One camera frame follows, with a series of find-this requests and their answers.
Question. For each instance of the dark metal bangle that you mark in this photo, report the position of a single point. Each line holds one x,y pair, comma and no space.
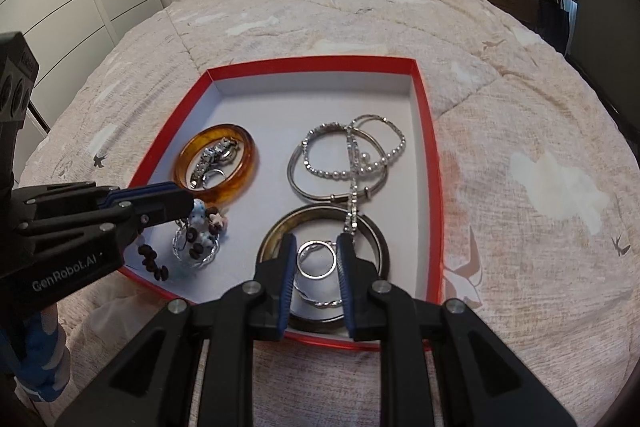
272,233

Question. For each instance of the grey chair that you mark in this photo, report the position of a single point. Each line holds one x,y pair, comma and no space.
607,17

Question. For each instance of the hanging black bag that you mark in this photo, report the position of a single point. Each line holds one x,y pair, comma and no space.
552,24

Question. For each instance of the red cardboard box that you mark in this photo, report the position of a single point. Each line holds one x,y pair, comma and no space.
310,97

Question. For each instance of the amber resin bangle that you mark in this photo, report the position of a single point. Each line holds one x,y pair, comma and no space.
248,157

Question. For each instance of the beige cloud print quilt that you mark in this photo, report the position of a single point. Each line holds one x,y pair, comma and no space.
500,107

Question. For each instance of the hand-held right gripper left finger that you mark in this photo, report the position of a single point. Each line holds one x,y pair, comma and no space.
285,292

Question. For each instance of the thin silver bangle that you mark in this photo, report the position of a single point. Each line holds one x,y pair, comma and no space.
292,178

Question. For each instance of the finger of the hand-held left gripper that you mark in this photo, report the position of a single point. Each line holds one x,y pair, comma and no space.
150,192
160,209

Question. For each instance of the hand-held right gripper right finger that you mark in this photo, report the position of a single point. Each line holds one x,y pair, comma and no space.
346,292

